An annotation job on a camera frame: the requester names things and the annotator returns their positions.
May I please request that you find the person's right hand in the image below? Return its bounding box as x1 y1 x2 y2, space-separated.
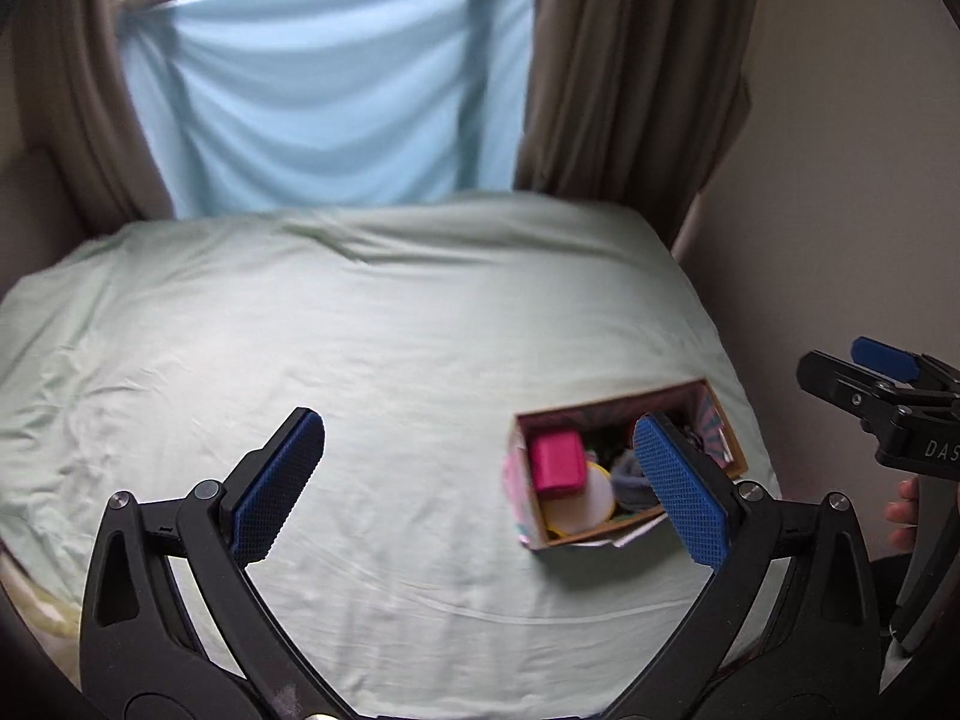
884 476 919 553

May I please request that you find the brown right curtain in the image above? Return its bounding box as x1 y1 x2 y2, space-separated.
514 0 757 244

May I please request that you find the brown curtain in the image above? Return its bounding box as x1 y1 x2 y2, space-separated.
11 0 174 234
514 0 757 244

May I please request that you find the cardboard box pink lining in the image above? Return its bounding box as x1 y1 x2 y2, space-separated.
503 379 747 553

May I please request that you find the yellow rimmed white round pad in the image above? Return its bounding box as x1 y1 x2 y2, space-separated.
540 461 617 538

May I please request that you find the brown left curtain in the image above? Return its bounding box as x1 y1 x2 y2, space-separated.
11 0 174 234

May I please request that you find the grey fluffy ear muff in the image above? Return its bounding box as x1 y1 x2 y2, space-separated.
610 450 661 514

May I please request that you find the light blue hanging cloth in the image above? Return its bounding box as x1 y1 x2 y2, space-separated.
119 0 534 219

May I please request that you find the pink zip pouch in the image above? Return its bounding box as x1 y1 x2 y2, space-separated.
529 429 587 499

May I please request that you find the folded yellow white bedding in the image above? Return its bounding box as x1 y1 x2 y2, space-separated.
2 548 80 670

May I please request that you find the light green bed sheet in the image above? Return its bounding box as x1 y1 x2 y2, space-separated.
2 195 776 718

